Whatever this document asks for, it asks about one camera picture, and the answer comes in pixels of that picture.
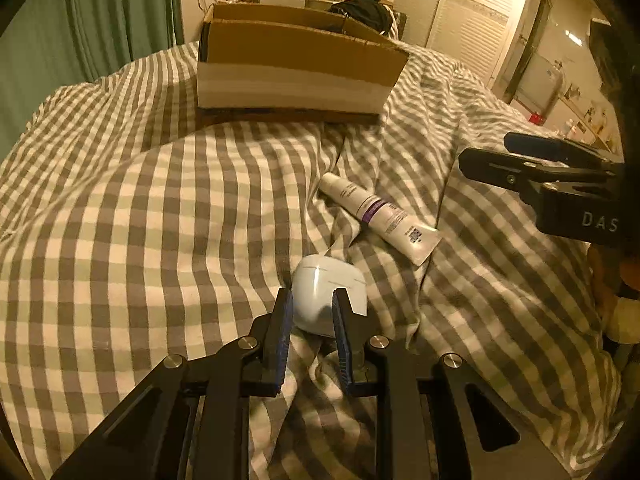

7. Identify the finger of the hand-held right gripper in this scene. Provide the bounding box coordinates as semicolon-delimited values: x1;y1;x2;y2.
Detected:
458;147;616;196
504;132;613;163

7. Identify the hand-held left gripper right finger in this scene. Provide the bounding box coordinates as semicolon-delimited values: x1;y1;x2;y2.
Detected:
331;287;571;480

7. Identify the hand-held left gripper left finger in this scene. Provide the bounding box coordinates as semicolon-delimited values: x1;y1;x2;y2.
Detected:
50;287;296;480

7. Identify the white earbuds case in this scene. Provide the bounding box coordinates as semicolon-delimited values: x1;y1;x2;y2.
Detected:
291;254;368;338

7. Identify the cardboard box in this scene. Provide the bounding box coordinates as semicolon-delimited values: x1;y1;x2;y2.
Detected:
196;2;411;125

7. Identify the side table with bottles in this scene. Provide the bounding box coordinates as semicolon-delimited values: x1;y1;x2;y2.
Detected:
560;105;616;151

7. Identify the white cream tube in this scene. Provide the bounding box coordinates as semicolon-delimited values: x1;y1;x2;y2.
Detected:
319;172;443;266

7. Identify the white louvered wardrobe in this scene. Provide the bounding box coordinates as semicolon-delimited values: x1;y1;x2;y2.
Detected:
425;0;533;91

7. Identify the grey checkered blanket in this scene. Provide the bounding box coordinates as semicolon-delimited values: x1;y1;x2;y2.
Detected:
0;40;626;480

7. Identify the black clothes pile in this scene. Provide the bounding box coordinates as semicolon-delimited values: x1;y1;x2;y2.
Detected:
330;0;396;36

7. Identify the wide green curtain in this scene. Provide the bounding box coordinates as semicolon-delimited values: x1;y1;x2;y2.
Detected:
0;0;183;148

